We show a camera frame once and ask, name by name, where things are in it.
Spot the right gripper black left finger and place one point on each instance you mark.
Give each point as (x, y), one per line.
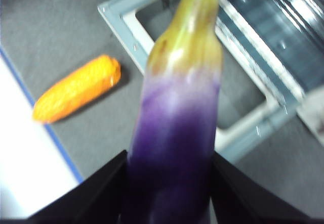
(96, 198)

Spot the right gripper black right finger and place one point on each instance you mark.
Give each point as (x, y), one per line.
(243, 201)

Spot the purple eggplant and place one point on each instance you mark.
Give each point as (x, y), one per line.
(174, 107)

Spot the grey glass oven door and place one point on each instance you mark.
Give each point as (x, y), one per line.
(119, 24)

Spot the cream Toshiba toaster oven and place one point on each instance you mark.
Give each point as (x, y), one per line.
(278, 19)

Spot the orange corn cob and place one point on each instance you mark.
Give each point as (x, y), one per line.
(76, 90)

